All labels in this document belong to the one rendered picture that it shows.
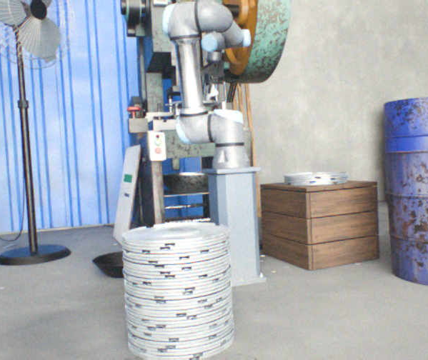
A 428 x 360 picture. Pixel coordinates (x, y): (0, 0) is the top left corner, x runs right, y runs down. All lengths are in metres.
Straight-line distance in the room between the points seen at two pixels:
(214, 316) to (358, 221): 1.07
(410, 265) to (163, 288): 1.02
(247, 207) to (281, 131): 2.34
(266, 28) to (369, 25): 2.33
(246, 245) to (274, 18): 1.21
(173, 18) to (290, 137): 2.49
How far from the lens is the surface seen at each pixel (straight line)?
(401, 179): 1.80
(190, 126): 1.80
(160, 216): 2.27
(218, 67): 2.32
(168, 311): 1.16
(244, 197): 1.76
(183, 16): 1.78
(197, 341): 1.19
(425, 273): 1.82
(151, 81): 2.76
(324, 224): 1.99
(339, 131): 4.34
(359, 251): 2.13
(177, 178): 2.45
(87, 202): 3.65
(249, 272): 1.81
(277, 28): 2.47
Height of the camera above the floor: 0.50
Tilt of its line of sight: 3 degrees down
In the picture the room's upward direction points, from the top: 3 degrees counter-clockwise
